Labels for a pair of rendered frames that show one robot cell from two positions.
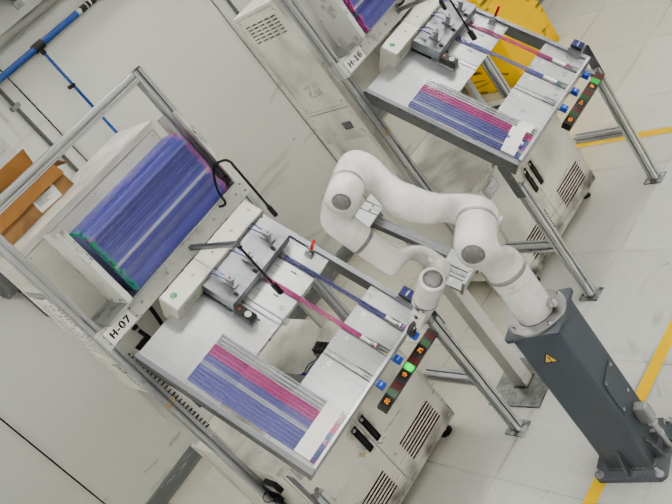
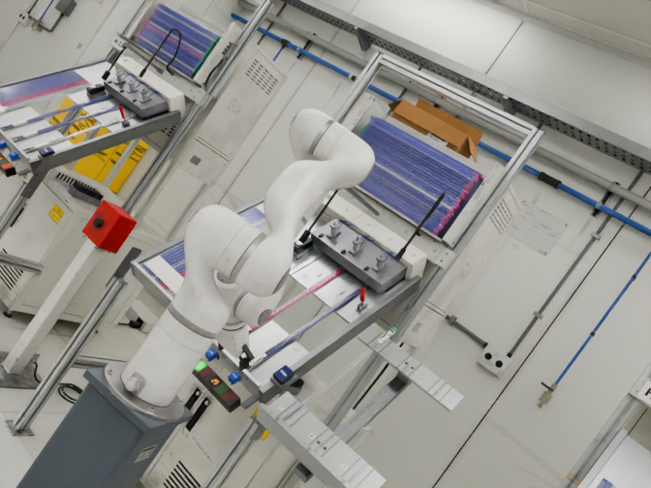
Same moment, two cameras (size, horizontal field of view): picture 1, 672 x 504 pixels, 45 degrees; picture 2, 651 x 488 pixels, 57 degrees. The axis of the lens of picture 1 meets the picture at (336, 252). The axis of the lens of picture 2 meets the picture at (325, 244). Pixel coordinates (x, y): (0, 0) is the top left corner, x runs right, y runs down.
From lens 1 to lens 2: 2.34 m
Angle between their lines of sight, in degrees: 61
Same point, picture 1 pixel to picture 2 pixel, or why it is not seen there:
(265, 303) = (313, 266)
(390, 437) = (186, 445)
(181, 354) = not seen: hidden behind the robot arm
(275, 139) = not seen: outside the picture
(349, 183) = (310, 113)
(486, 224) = (225, 227)
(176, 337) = not seen: hidden behind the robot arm
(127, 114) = (625, 341)
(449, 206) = (275, 219)
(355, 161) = (348, 137)
